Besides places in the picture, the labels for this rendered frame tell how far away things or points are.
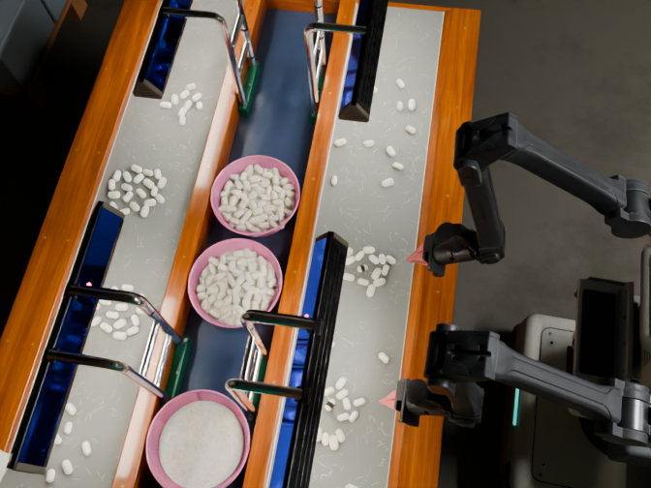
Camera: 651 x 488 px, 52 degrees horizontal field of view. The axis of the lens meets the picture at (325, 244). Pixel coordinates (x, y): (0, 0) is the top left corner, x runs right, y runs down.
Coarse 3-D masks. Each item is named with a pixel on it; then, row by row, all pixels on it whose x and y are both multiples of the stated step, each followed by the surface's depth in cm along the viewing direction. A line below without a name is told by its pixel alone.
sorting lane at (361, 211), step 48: (384, 48) 219; (432, 48) 218; (384, 96) 212; (432, 96) 211; (384, 144) 204; (336, 192) 198; (384, 192) 198; (384, 240) 191; (384, 288) 186; (336, 336) 181; (384, 336) 180; (288, 384) 176; (384, 384) 175; (384, 432) 170; (336, 480) 166; (384, 480) 165
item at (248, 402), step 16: (240, 320) 147; (256, 320) 144; (272, 320) 144; (288, 320) 143; (304, 320) 143; (320, 320) 144; (256, 336) 158; (256, 352) 169; (256, 368) 167; (240, 384) 138; (256, 384) 138; (272, 384) 138; (240, 400) 152; (256, 400) 177; (304, 400) 137; (256, 416) 174
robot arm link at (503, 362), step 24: (432, 336) 112; (456, 336) 108; (480, 336) 106; (432, 360) 109; (456, 360) 107; (480, 360) 104; (504, 360) 106; (528, 360) 109; (528, 384) 108; (552, 384) 110; (576, 384) 113; (600, 384) 121; (624, 384) 120; (576, 408) 116; (600, 408) 115; (600, 432) 118; (624, 432) 117
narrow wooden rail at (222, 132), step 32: (256, 0) 227; (256, 32) 226; (224, 96) 211; (224, 128) 206; (224, 160) 208; (192, 224) 194; (192, 256) 189; (160, 352) 178; (128, 448) 169; (128, 480) 166
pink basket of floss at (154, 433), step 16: (176, 400) 174; (192, 400) 176; (208, 400) 177; (224, 400) 174; (160, 416) 172; (240, 416) 172; (160, 432) 174; (160, 464) 171; (240, 464) 168; (160, 480) 165
